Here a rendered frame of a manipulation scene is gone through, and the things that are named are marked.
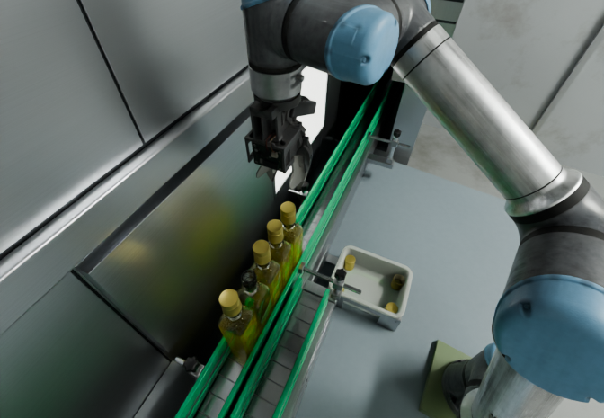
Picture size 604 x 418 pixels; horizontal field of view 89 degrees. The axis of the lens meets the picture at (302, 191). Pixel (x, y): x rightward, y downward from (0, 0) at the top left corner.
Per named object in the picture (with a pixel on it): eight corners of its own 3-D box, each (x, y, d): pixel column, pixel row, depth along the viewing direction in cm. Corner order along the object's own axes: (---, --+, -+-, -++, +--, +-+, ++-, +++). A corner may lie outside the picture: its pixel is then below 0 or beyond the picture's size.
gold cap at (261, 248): (259, 248, 66) (257, 236, 63) (274, 253, 65) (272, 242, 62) (251, 262, 64) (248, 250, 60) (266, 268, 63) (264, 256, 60)
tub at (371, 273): (342, 256, 106) (345, 242, 100) (406, 281, 100) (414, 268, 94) (324, 300, 95) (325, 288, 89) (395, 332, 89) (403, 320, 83)
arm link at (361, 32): (422, -1, 34) (340, -19, 38) (373, 19, 27) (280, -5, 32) (403, 70, 39) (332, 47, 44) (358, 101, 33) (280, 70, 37)
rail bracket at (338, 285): (302, 275, 87) (303, 252, 78) (359, 298, 82) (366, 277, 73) (297, 284, 85) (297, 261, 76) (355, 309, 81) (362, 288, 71)
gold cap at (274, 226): (271, 228, 69) (270, 217, 66) (286, 234, 69) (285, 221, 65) (264, 240, 67) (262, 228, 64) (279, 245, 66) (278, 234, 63)
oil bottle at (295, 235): (285, 258, 91) (283, 213, 76) (302, 265, 90) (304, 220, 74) (277, 273, 88) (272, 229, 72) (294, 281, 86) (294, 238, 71)
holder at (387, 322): (328, 252, 108) (329, 239, 102) (405, 282, 100) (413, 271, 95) (308, 294, 97) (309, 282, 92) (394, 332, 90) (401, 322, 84)
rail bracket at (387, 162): (362, 164, 135) (371, 120, 119) (400, 174, 130) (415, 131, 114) (359, 171, 132) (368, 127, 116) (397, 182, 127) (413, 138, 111)
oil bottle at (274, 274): (265, 291, 84) (258, 249, 69) (284, 299, 83) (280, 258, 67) (255, 309, 81) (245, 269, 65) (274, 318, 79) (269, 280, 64)
